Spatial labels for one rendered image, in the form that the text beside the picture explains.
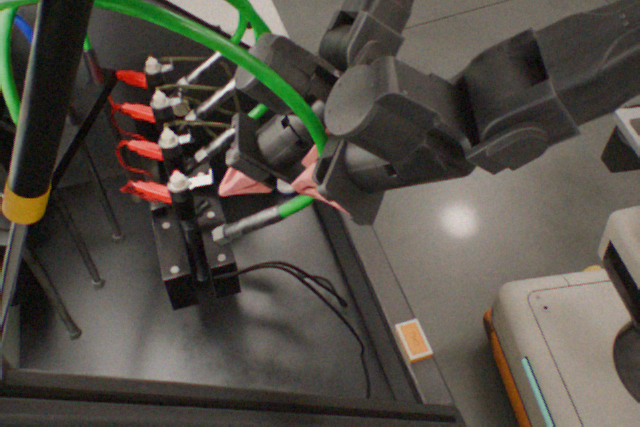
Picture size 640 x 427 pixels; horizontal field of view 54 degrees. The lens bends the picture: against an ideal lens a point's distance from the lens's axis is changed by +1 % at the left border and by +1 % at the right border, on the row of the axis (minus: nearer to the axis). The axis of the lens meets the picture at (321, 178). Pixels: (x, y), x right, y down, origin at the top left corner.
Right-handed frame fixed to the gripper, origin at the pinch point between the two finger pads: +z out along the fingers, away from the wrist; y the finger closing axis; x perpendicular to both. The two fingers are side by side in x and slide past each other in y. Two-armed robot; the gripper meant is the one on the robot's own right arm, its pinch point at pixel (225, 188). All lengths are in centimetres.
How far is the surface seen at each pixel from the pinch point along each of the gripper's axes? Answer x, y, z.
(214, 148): -9.5, -0.4, 3.5
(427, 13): -198, -133, 33
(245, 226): 8.6, 0.3, -4.6
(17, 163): 31, 30, -26
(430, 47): -171, -130, 34
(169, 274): 4.3, -2.2, 14.9
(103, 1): 6.6, 25.7, -18.9
